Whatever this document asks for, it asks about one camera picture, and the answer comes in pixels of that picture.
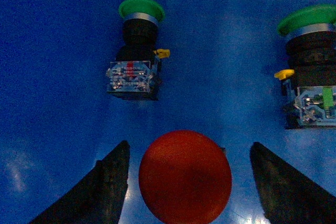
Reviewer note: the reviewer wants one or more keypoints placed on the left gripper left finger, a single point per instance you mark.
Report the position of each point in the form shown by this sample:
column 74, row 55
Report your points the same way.
column 98, row 197

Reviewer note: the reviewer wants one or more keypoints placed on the blue bin with buttons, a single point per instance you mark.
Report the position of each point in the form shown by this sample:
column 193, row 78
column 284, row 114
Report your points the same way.
column 57, row 119

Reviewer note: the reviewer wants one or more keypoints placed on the green push button right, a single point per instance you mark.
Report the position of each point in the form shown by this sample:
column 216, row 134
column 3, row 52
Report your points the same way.
column 309, row 81

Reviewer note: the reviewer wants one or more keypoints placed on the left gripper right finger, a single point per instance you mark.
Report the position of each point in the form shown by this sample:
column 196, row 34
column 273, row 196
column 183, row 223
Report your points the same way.
column 287, row 195

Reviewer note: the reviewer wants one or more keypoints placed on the green push button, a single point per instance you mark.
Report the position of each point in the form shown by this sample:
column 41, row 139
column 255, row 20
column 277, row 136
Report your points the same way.
column 309, row 81
column 135, row 72

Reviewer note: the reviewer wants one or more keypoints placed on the green push button middle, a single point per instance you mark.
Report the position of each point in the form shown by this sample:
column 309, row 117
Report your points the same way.
column 135, row 72

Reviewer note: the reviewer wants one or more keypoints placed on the red push button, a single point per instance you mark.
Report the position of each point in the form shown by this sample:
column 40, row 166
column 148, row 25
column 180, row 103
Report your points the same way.
column 185, row 177

